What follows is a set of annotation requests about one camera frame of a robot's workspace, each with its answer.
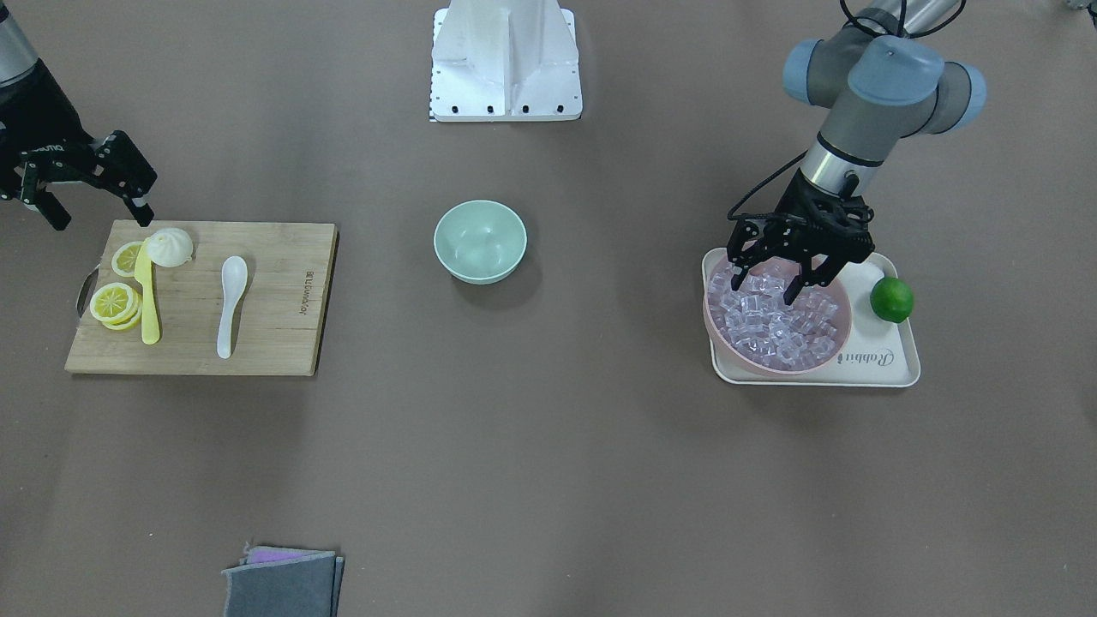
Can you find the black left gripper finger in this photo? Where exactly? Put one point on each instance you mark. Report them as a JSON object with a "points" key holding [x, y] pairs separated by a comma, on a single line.
{"points": [[743, 258], [816, 270]]}

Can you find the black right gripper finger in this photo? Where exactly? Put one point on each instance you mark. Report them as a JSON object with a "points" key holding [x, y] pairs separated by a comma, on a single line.
{"points": [[126, 173]]}

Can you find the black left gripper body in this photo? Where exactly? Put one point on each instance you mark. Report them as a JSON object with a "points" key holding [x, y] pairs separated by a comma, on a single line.
{"points": [[803, 200]]}

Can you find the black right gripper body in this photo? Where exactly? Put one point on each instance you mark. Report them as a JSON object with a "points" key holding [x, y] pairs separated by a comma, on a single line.
{"points": [[36, 111]]}

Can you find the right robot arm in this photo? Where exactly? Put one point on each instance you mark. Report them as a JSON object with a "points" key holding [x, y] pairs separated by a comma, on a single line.
{"points": [[67, 163]]}

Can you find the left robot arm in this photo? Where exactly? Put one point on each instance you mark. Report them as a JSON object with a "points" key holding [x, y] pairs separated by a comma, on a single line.
{"points": [[879, 83]]}

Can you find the pile of clear ice cubes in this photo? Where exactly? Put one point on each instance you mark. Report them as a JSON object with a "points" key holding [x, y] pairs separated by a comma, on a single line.
{"points": [[771, 321]]}

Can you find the pink bowl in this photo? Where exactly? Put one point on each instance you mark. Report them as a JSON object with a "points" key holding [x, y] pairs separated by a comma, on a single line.
{"points": [[840, 334]]}

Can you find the white ceramic spoon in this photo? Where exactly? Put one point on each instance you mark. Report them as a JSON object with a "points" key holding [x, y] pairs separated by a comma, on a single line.
{"points": [[235, 276]]}

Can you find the mint green bowl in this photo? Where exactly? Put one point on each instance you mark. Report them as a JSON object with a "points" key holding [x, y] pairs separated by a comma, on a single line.
{"points": [[480, 242]]}

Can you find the green lime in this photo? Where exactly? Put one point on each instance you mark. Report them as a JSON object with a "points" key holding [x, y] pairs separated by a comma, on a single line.
{"points": [[892, 300]]}

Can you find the cream rabbit tray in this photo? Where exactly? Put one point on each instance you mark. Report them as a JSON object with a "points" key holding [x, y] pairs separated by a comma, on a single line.
{"points": [[873, 353]]}

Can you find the white steamed bun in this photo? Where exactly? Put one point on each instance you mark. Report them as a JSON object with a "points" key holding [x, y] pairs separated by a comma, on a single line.
{"points": [[169, 247]]}

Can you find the lemon slice single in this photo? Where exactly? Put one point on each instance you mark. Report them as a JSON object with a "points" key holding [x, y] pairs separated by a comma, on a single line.
{"points": [[124, 259]]}

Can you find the yellow plastic knife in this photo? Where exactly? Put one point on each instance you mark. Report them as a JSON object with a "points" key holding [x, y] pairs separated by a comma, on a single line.
{"points": [[150, 327]]}

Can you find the lemon slice stack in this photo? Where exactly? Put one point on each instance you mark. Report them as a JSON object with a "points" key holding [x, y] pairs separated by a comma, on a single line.
{"points": [[117, 307]]}

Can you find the bamboo cutting board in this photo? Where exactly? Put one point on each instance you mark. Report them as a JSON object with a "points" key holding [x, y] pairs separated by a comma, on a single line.
{"points": [[278, 324]]}

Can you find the grey folded cloth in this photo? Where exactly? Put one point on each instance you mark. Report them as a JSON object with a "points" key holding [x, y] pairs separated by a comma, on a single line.
{"points": [[279, 581]]}

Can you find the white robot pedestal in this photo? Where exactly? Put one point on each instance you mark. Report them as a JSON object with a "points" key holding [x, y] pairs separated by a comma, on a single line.
{"points": [[504, 62]]}

